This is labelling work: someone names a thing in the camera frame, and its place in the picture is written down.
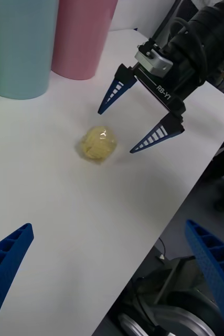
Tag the pale blue plastic bin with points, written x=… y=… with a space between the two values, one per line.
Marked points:
x=22 y=52

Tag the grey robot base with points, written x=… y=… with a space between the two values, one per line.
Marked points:
x=185 y=320

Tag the pink plastic bin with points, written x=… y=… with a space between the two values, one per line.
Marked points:
x=83 y=39

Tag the yellow ball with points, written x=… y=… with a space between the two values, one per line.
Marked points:
x=98 y=144

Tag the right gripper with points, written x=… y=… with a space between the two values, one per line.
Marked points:
x=174 y=89

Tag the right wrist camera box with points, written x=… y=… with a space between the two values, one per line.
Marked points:
x=156 y=61

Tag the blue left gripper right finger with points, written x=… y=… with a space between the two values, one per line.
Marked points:
x=216 y=270

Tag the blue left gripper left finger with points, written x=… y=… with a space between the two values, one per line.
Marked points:
x=4 y=267

